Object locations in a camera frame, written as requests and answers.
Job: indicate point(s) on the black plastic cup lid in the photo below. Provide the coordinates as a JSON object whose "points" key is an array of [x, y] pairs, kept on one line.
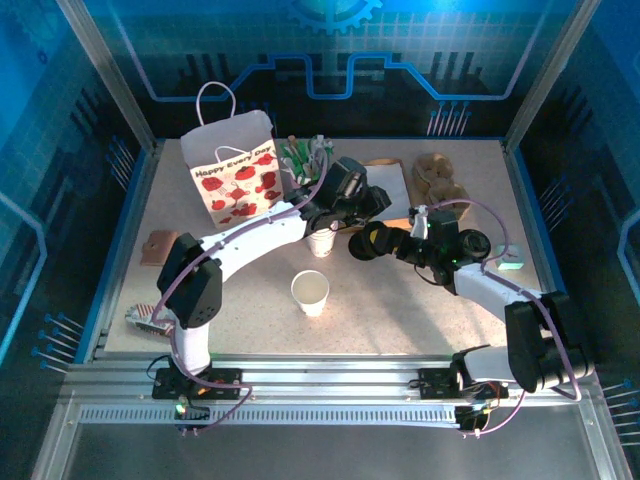
{"points": [[476, 243]]}

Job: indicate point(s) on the stack of white paper cups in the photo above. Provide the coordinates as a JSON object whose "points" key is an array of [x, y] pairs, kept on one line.
{"points": [[322, 245]]}

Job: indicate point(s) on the white paper coffee cup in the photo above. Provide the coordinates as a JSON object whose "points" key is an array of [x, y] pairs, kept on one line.
{"points": [[310, 289]]}

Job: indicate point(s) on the white red printed paper bag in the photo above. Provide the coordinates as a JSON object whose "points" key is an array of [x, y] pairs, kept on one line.
{"points": [[235, 175]]}

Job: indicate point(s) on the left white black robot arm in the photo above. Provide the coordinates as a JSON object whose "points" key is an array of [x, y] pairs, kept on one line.
{"points": [[260, 240]]}

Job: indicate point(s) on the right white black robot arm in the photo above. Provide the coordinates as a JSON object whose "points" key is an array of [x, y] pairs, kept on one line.
{"points": [[500, 290]]}

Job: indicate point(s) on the stack of white napkins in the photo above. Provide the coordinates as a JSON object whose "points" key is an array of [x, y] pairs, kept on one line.
{"points": [[385, 161], [390, 187]]}

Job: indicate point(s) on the stack of black cup lids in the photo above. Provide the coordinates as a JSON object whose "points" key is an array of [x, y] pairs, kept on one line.
{"points": [[357, 250]]}

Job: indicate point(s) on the pink plastic straw cup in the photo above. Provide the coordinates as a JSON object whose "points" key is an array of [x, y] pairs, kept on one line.
{"points": [[300, 184]]}

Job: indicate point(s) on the green white wrapped straw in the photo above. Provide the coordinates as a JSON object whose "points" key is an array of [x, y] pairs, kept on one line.
{"points": [[327, 145], [317, 147], [286, 152], [306, 155]]}

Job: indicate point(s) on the stack of pulp cup carriers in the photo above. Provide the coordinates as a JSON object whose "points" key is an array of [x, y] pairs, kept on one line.
{"points": [[440, 175]]}

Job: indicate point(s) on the brown paper wrapped stirrer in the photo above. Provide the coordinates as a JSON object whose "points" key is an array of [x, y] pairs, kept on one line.
{"points": [[292, 145]]}

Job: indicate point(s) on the small teal alarm clock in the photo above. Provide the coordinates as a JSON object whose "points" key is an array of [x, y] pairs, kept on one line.
{"points": [[512, 262]]}

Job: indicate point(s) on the small black circuit board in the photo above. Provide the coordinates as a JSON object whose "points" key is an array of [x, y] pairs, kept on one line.
{"points": [[192, 412], [472, 417]]}

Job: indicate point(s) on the small brown leather wallet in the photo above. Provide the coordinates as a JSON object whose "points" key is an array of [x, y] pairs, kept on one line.
{"points": [[159, 247]]}

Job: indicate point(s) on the striped printed snack packet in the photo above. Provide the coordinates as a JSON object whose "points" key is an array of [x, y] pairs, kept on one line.
{"points": [[147, 320]]}

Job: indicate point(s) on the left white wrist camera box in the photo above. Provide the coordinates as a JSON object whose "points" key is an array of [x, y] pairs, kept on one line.
{"points": [[350, 225]]}

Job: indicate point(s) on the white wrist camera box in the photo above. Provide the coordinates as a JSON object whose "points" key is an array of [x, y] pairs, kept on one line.
{"points": [[419, 222], [350, 225]]}

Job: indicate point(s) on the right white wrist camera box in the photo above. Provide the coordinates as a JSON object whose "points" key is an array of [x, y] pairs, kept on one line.
{"points": [[419, 222]]}

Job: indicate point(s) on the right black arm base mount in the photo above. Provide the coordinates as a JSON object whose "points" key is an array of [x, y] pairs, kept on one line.
{"points": [[435, 382]]}

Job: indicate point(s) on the aluminium rail frame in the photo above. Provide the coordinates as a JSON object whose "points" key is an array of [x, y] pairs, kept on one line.
{"points": [[325, 380]]}

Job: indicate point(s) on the aluminium enclosure post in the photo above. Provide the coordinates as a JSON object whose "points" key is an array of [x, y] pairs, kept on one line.
{"points": [[547, 75], [107, 65]]}

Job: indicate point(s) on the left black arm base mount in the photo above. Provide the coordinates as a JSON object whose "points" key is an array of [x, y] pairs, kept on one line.
{"points": [[225, 382]]}

